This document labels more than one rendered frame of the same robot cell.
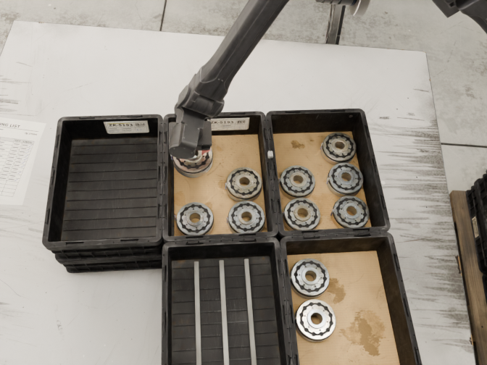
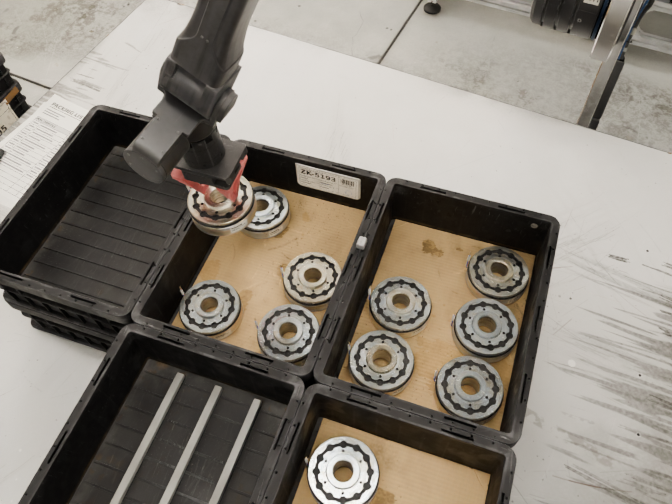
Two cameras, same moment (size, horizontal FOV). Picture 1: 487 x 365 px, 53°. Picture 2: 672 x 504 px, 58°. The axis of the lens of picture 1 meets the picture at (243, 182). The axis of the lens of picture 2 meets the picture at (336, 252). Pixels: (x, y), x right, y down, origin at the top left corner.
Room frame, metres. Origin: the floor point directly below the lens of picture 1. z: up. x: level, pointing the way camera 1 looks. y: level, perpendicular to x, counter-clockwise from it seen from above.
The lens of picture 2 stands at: (0.23, -0.31, 1.76)
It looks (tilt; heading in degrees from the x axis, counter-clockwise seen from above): 57 degrees down; 31
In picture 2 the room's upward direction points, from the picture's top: 3 degrees counter-clockwise
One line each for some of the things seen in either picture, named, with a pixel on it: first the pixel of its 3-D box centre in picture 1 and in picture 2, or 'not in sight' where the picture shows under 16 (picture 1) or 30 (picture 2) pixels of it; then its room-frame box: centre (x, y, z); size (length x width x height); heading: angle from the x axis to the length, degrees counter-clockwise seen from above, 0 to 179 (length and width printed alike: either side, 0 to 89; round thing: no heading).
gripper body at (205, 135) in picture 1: (189, 129); (201, 144); (0.64, 0.14, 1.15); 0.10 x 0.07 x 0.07; 99
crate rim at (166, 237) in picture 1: (217, 173); (267, 246); (0.66, 0.07, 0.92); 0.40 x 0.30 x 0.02; 9
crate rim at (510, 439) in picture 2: (324, 169); (444, 296); (0.70, -0.22, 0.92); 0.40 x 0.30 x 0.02; 9
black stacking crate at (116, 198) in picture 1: (111, 186); (120, 218); (0.61, 0.37, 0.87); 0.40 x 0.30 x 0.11; 9
